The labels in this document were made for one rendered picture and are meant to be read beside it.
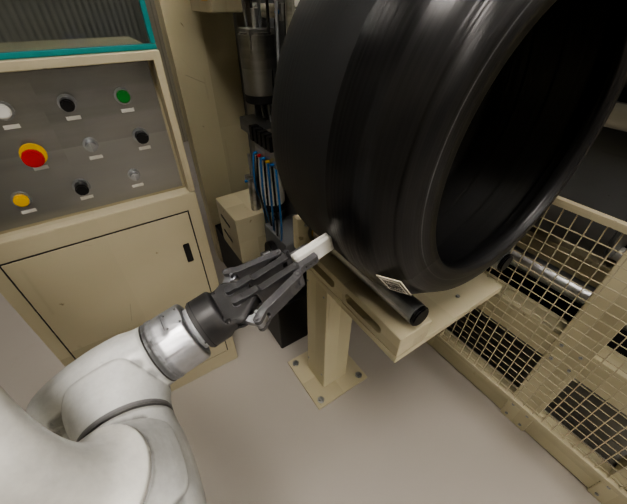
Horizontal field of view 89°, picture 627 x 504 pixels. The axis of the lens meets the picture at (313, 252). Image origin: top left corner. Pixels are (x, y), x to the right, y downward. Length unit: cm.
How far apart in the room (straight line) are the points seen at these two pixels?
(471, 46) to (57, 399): 57
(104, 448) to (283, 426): 116
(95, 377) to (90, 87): 71
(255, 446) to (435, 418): 74
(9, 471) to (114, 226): 82
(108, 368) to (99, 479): 15
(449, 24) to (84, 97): 83
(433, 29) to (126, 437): 47
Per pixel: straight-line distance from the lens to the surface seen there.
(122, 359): 47
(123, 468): 37
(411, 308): 63
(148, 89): 101
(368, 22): 41
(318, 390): 154
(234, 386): 160
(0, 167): 106
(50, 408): 50
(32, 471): 33
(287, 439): 147
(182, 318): 46
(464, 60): 37
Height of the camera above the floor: 137
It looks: 39 degrees down
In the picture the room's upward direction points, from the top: straight up
